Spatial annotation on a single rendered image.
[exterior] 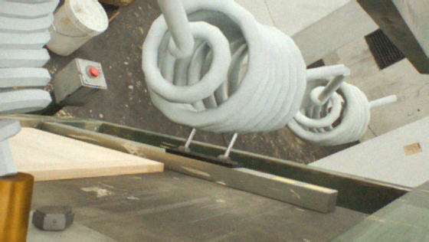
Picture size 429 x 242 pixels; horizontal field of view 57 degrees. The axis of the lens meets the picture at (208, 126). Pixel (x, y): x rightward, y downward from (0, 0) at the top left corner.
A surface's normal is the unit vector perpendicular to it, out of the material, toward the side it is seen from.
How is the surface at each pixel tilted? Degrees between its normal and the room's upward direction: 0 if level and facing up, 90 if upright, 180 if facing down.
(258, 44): 63
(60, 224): 43
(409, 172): 90
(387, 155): 90
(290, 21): 90
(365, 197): 90
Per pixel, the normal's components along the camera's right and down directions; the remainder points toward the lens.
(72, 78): -0.57, -0.04
